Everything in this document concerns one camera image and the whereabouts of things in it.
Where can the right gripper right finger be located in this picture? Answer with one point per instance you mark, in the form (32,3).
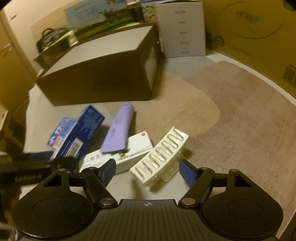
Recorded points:
(198,180)

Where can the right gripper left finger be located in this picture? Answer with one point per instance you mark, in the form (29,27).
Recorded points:
(97,180)

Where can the white ampoule tray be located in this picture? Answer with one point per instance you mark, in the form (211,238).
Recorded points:
(162,161)

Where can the blue white lotion box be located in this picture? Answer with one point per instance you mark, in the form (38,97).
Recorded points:
(87,125)

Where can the purple tube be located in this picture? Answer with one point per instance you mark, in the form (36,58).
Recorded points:
(116,137)

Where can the white ointment box green plant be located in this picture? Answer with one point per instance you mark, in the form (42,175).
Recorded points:
(137,147)

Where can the blue toothpaste box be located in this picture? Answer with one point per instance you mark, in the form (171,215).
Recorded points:
(61,132)

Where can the wooden cabinet door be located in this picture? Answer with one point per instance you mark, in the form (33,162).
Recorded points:
(17,74)

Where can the brown open shoebox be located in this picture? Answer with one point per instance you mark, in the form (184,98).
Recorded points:
(119,66)

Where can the upper black food bowl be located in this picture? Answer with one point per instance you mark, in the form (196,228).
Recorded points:
(55,50)

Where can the white printed carton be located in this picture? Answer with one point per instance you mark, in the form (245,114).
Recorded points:
(182,28)

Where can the large tan cardboard box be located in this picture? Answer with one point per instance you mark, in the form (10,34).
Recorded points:
(259,34)

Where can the green pure milk carton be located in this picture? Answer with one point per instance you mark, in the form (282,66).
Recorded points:
(89,18)

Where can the black bag with cords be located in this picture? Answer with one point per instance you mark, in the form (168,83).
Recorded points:
(50,36)

